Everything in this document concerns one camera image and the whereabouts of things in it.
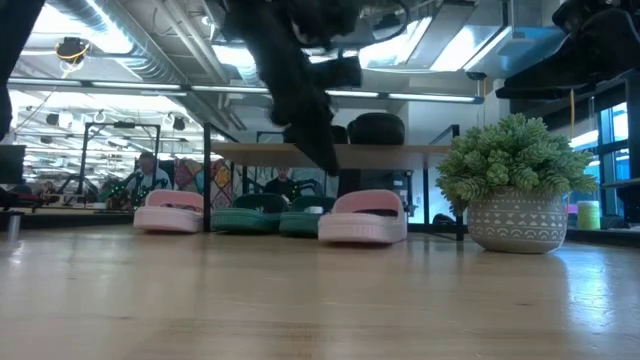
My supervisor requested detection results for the pink rubber slide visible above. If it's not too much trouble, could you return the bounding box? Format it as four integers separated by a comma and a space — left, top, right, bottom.
317, 188, 409, 245
132, 189, 205, 234

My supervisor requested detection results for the black overhead camera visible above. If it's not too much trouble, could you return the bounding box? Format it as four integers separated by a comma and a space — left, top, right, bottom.
54, 36, 92, 65

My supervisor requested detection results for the silver metal post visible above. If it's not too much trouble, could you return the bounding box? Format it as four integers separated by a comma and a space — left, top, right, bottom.
6, 210, 24, 242

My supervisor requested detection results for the colourful patchwork quilt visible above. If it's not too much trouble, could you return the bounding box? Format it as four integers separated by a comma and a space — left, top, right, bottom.
172, 158, 235, 211

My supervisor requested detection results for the yellow-green cylinder container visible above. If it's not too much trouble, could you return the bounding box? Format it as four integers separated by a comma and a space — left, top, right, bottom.
576, 199, 602, 231

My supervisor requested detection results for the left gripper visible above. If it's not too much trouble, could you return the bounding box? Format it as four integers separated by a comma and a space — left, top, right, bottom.
269, 59, 342, 176

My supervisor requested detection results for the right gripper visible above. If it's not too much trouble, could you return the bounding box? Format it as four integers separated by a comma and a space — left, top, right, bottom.
494, 7, 640, 96

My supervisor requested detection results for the green succulent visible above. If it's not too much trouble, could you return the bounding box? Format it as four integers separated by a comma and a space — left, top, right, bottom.
434, 112, 600, 255

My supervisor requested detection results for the black table edge rail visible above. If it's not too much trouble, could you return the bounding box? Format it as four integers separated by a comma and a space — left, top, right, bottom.
0, 212, 640, 247

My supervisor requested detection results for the person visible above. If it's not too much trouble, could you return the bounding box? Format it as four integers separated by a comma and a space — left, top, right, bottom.
123, 151, 174, 206
262, 167, 297, 201

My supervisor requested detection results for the dark side monitor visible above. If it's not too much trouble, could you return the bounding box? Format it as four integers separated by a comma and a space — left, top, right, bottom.
0, 144, 27, 185

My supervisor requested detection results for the teal rubber slide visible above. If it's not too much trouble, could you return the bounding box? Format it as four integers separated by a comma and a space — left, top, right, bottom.
210, 193, 290, 235
278, 195, 338, 238

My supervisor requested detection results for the wood shelf with black frame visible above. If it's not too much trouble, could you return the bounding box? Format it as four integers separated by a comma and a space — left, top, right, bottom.
202, 122, 465, 243

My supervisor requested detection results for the overhead light bar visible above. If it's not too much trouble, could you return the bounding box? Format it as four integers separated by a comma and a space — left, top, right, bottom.
0, 76, 486, 105

